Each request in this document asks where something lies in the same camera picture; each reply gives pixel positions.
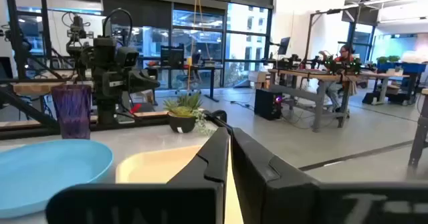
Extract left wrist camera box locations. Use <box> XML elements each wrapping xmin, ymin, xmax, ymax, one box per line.
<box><xmin>115</xmin><ymin>46</ymin><xmax>140</xmax><ymax>68</ymax></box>

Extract hanging yellow rope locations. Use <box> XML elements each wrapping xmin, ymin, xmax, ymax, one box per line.
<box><xmin>186</xmin><ymin>0</ymin><xmax>205</xmax><ymax>91</ymax></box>

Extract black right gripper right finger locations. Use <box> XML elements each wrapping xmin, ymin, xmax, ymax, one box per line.
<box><xmin>231</xmin><ymin>127</ymin><xmax>428</xmax><ymax>224</ymax></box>

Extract black monitor on arm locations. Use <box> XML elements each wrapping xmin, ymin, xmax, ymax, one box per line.
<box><xmin>277</xmin><ymin>36</ymin><xmax>291</xmax><ymax>56</ymax></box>

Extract succulent plant in black pot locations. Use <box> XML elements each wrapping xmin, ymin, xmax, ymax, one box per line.
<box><xmin>163</xmin><ymin>92</ymin><xmax>215</xmax><ymax>137</ymax></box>

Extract purple plastic cup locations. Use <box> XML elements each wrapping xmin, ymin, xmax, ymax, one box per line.
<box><xmin>51</xmin><ymin>84</ymin><xmax>93</xmax><ymax>140</ymax></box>

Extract wooden workbench with grey legs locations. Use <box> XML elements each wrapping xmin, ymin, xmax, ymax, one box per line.
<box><xmin>269</xmin><ymin>68</ymin><xmax>409</xmax><ymax>133</ymax></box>

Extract black aluminium table frame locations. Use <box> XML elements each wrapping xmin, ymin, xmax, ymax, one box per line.
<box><xmin>0</xmin><ymin>83</ymin><xmax>231</xmax><ymax>141</ymax></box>

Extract background black robot rig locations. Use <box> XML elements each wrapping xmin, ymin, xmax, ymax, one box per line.
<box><xmin>62</xmin><ymin>11</ymin><xmax>94</xmax><ymax>81</ymax></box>

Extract person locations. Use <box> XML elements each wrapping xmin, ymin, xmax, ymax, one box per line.
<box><xmin>326</xmin><ymin>45</ymin><xmax>357</xmax><ymax>113</ymax></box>

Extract blue round plate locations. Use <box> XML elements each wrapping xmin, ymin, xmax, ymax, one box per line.
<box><xmin>0</xmin><ymin>138</ymin><xmax>114</xmax><ymax>219</ymax></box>

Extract blue planter bins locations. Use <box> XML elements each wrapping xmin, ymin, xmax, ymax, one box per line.
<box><xmin>376</xmin><ymin>55</ymin><xmax>427</xmax><ymax>74</ymax></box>

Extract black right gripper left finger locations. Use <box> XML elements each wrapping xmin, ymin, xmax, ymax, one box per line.
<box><xmin>45</xmin><ymin>126</ymin><xmax>231</xmax><ymax>224</ymax></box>

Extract beige plastic tray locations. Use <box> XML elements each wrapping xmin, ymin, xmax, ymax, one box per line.
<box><xmin>115</xmin><ymin>144</ymin><xmax>245</xmax><ymax>224</ymax></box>

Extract black computer tower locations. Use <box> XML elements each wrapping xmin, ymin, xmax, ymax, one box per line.
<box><xmin>253</xmin><ymin>88</ymin><xmax>284</xmax><ymax>121</ymax></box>

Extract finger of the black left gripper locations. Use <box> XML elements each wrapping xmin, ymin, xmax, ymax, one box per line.
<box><xmin>129</xmin><ymin>70</ymin><xmax>161</xmax><ymax>93</ymax></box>

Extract black desk with monitor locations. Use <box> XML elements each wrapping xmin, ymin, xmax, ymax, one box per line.
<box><xmin>146</xmin><ymin>43</ymin><xmax>221</xmax><ymax>103</ymax></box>

